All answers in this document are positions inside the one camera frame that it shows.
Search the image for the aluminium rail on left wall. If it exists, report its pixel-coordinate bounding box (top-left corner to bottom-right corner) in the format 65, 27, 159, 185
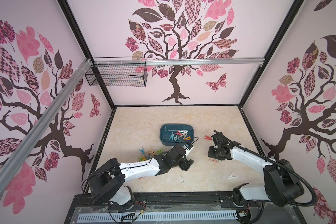
0, 58, 91, 196

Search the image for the white slotted cable duct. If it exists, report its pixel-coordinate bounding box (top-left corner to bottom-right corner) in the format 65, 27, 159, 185
76, 211, 238, 224

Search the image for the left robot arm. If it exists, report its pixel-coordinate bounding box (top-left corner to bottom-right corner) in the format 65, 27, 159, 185
87, 142, 194, 206

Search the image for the black corrugated cable hose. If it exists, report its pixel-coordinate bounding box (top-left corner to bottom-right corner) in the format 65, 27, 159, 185
213, 129, 317, 207

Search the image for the teal plastic storage box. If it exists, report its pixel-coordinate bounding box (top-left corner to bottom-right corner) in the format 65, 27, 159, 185
159, 124, 195, 146

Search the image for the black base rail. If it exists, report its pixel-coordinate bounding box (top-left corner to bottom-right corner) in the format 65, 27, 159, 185
72, 190, 295, 212

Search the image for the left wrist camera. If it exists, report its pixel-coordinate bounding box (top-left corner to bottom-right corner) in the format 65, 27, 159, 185
185, 142, 193, 150

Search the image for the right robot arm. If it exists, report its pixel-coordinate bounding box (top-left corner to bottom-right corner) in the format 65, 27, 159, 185
208, 131, 304, 207

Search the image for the black wire mesh basket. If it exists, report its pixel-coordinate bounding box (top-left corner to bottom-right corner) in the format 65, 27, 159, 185
85, 56, 148, 87

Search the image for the aluminium rail on wall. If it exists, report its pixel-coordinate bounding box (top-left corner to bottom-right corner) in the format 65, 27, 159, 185
94, 57, 265, 66
0, 58, 91, 196

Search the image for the beige clothespin left pile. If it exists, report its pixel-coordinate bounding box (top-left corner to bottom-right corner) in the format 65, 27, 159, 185
146, 148, 156, 155

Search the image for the aluminium rail on back wall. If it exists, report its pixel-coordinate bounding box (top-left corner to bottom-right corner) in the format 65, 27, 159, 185
94, 57, 265, 66

